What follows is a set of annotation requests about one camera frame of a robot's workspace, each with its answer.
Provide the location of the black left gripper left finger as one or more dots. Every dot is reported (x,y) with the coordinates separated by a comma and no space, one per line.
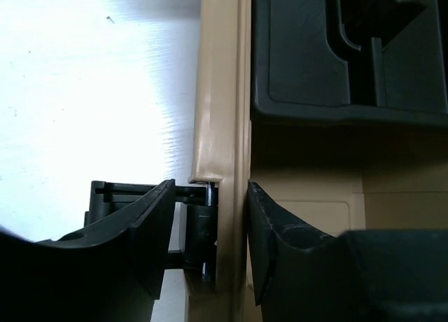
(110,270)

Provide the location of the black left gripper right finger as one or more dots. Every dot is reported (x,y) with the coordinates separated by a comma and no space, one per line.
(303,274)

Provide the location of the tan plastic toolbox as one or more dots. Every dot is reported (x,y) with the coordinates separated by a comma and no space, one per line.
(334,176)

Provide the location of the black toolbox tray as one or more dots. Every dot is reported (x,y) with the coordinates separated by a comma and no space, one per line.
(342,61)

